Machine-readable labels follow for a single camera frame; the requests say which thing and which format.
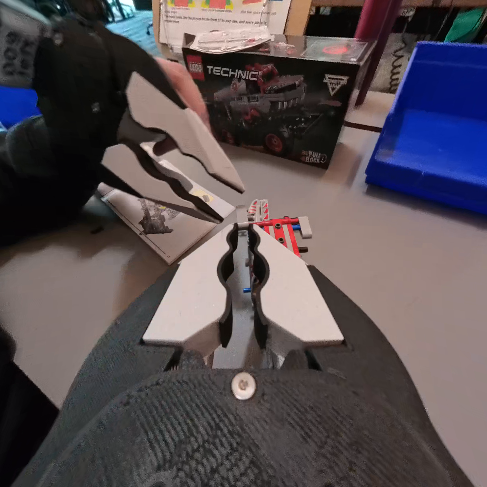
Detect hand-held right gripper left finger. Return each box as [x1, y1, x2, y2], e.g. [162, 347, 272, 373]
[142, 223, 239, 367]

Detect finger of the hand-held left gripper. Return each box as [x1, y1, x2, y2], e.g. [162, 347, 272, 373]
[117, 72, 245, 193]
[101, 144, 225, 224]

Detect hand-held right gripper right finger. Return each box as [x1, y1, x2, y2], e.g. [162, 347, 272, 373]
[248, 224, 345, 368]

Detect brick-built toy vehicle chassis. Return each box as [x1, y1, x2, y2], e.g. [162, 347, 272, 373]
[234, 198, 314, 305]

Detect person's left forearm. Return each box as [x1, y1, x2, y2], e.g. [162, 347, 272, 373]
[0, 114, 115, 246]

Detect grey desk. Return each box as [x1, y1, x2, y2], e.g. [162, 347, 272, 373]
[0, 91, 487, 487]

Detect person's left hand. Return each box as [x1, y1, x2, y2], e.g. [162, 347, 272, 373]
[155, 57, 212, 127]

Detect building instruction booklet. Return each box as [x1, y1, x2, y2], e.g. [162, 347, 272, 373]
[97, 143, 234, 265]

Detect clear plastic parts bag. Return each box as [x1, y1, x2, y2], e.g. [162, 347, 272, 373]
[189, 30, 274, 53]

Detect white printed poster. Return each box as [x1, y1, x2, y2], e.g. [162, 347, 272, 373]
[159, 0, 293, 57]

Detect black printed toy box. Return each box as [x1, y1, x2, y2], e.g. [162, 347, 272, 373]
[181, 33, 376, 170]

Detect blue plastic storage bin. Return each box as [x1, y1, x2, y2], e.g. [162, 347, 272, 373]
[364, 41, 487, 215]

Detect green object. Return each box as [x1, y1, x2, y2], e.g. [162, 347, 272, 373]
[445, 8, 487, 42]

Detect dark red post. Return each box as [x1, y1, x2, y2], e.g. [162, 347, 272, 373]
[353, 0, 405, 108]

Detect black coiled cable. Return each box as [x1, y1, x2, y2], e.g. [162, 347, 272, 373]
[388, 34, 411, 92]

